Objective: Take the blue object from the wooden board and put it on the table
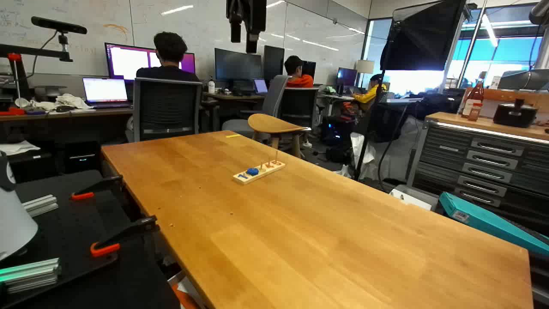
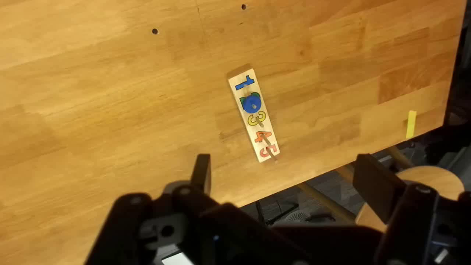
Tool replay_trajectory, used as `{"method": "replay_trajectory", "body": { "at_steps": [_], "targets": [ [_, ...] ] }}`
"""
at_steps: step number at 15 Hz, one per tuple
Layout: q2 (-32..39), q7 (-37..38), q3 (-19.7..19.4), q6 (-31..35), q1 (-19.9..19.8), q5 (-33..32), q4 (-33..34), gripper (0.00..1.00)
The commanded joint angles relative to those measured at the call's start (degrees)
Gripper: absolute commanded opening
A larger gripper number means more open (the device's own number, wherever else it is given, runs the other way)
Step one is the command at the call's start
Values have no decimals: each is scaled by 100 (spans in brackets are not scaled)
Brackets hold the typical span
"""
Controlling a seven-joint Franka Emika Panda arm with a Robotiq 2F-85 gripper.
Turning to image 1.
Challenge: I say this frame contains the black camera on stand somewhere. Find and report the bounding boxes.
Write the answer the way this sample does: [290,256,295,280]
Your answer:
[31,16,88,62]

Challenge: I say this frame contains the open laptop white screen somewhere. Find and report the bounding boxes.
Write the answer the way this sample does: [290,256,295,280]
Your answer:
[83,78,129,108]

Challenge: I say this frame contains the blue round puzzle piece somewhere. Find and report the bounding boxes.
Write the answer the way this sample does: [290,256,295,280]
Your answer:
[247,167,259,175]

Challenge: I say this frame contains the person in yellow shirt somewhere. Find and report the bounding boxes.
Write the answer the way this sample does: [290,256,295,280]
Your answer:
[352,74,383,105]

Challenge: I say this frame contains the person in orange shirt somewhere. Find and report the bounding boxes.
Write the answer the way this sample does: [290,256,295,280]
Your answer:
[285,55,314,88]

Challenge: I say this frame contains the orange handled clamp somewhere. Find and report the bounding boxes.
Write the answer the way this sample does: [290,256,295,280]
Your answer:
[71,177,122,201]
[89,217,156,260]

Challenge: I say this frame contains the purple screen monitor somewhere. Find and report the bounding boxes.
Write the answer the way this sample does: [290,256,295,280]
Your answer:
[103,42,198,83]

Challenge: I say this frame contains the grey drawer cabinet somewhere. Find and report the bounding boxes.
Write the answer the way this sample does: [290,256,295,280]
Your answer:
[409,112,549,225]

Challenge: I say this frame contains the red white bottle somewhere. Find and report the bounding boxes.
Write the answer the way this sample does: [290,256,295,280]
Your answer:
[462,81,484,120]

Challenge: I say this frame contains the lower orange handled clamp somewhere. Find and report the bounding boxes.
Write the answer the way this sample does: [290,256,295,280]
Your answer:
[89,217,156,260]

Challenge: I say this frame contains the person in dark shirt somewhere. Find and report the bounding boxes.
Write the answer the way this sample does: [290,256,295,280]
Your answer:
[136,31,198,81]

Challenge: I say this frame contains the teal case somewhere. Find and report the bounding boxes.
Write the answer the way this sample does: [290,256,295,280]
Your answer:
[439,193,549,258]

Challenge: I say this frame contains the black box on cabinet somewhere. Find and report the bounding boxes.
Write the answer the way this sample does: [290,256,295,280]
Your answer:
[494,100,537,127]

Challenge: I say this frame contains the hanging black gripper overhead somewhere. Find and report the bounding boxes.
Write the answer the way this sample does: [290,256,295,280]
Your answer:
[227,0,268,54]

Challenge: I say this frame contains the small round wooden table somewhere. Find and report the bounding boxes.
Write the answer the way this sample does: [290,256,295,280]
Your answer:
[247,114,309,158]

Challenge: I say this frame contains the upper orange handled clamp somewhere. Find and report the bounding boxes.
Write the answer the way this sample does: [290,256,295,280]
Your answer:
[71,177,122,201]

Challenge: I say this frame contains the dark monitor centre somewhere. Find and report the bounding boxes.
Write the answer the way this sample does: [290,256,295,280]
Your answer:
[215,48,263,88]

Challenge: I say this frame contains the black softbox light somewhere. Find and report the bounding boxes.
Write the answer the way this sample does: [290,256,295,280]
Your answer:
[379,0,467,71]

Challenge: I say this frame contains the green aluminium bars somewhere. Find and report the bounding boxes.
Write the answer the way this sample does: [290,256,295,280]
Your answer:
[0,258,60,294]

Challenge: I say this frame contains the grey mesh office chair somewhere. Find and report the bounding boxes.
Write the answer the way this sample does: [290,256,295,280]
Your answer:
[127,78,203,143]

